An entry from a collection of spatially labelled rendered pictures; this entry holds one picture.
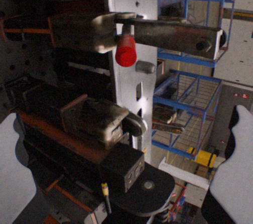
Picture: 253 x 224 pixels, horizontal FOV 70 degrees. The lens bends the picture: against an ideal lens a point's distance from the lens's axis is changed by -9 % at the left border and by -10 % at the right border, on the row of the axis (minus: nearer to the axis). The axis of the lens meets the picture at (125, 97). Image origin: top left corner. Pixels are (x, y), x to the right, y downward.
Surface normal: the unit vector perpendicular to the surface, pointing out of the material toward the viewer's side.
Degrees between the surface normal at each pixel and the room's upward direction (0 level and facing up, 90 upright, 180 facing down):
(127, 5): 0
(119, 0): 0
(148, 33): 99
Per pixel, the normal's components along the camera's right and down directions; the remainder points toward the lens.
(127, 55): -0.01, 0.50
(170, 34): -0.68, 0.40
